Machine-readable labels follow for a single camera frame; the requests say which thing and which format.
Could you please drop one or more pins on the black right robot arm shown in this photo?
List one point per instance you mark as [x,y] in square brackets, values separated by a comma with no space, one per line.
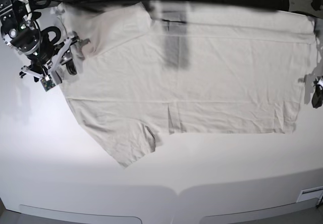
[19,25]

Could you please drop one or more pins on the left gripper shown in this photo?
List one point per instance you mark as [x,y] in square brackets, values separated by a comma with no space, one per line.
[317,96]

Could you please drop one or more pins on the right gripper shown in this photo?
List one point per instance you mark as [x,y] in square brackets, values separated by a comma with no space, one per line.
[50,53]

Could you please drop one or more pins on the white label sticker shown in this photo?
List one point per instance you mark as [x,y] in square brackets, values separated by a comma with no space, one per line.
[311,193]

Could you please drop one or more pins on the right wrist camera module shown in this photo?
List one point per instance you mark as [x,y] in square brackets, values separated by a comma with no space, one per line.
[50,81]

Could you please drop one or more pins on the light grey T-shirt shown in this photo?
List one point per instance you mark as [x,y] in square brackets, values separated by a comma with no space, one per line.
[205,69]

